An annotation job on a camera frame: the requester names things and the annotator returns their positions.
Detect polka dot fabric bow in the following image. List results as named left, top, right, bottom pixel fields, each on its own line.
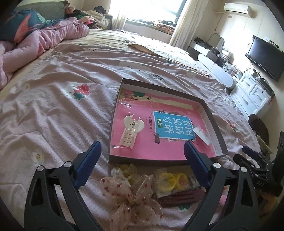
left=100, top=175, right=163, bottom=230

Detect white drawer dresser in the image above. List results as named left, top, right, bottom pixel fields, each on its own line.
left=230, top=73, right=273, bottom=119

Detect heart shaped mirror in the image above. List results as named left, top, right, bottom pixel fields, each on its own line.
left=206, top=33, right=225, bottom=50

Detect white vanity desk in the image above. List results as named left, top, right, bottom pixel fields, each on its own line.
left=187, top=37, right=236, bottom=90

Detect dark shallow cardboard box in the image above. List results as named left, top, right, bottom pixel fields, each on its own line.
left=108, top=78, right=228, bottom=165

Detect dark floral duvet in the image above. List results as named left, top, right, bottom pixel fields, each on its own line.
left=0, top=9, right=63, bottom=44

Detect bag of yellow rings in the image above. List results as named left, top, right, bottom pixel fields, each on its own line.
left=154, top=166, right=200, bottom=198

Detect wall mounted television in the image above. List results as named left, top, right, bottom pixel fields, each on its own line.
left=245, top=36, right=284, bottom=82

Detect grey padded headboard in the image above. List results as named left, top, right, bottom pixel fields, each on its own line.
left=15, top=1, right=70, bottom=20

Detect dark red hair clip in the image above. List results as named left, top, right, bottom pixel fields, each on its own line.
left=155, top=188, right=205, bottom=207

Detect cream window curtain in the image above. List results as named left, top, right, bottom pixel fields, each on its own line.
left=170, top=0, right=209, bottom=51

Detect pile of clothes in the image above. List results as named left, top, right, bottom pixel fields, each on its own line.
left=65, top=6, right=113, bottom=30

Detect pink quilted blanket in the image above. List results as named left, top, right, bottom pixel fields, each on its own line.
left=1, top=17, right=89, bottom=89

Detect pink fluffy pompom clip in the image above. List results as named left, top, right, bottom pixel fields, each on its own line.
left=219, top=186, right=229, bottom=207

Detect clothes on window sill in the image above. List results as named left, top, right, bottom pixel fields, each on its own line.
left=133, top=19, right=176, bottom=35

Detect white air conditioner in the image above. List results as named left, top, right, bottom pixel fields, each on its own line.
left=224, top=3, right=254, bottom=18

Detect cream white claw clip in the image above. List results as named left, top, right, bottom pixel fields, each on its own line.
left=119, top=114, right=145, bottom=150

